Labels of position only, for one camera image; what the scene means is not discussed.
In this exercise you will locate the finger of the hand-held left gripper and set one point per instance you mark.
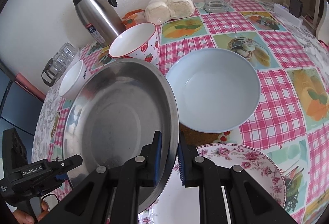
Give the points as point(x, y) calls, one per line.
point(67, 162)

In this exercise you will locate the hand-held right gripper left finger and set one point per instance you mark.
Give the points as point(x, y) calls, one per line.
point(157, 162)

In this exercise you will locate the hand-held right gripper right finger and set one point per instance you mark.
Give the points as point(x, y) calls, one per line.
point(181, 165)

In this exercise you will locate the pink floral plate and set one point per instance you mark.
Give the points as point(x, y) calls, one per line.
point(231, 157)

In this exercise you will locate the stainless steel plate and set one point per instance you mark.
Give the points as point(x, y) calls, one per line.
point(115, 116)

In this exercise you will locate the light blue bowl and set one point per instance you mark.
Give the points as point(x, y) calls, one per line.
point(213, 90)

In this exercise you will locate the small white bowl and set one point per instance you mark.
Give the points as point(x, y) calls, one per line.
point(72, 80)

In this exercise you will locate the strawberry print bowl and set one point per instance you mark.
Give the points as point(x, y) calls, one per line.
point(133, 41)

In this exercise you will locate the person's left hand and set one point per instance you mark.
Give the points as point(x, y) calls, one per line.
point(25, 217)

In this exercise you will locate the cork coaster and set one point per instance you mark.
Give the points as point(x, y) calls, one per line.
point(191, 135)

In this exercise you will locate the dark cabinet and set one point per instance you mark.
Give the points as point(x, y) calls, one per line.
point(15, 111)

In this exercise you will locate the pink board edge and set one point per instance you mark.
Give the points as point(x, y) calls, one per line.
point(30, 86)

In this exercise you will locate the small clear glass cup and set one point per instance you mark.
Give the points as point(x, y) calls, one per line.
point(67, 48)
point(63, 62)

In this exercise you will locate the orange snack packet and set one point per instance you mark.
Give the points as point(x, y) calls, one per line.
point(131, 19)

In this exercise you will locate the stainless steel thermos carafe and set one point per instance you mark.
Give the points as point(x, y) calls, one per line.
point(95, 13)

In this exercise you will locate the bag of white steamed buns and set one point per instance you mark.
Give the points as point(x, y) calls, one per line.
point(167, 8)

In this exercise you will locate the white power strip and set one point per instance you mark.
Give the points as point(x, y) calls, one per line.
point(285, 14)

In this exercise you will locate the black power adapter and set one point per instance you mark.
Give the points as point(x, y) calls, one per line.
point(295, 7)

